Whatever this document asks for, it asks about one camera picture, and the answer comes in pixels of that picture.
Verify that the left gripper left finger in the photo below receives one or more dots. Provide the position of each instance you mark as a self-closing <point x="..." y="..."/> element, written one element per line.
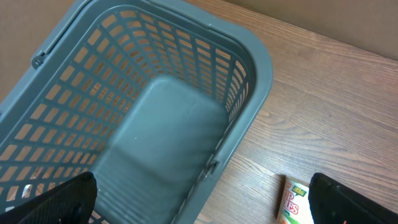
<point x="71" y="202"/>

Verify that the grey plastic shopping basket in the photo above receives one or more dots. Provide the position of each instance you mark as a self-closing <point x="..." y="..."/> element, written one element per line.
<point x="140" y="104"/>

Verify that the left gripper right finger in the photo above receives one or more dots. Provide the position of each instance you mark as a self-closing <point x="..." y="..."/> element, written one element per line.
<point x="334" y="203"/>

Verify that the instant noodle cup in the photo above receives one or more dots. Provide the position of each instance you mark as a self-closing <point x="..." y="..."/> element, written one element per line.
<point x="294" y="206"/>

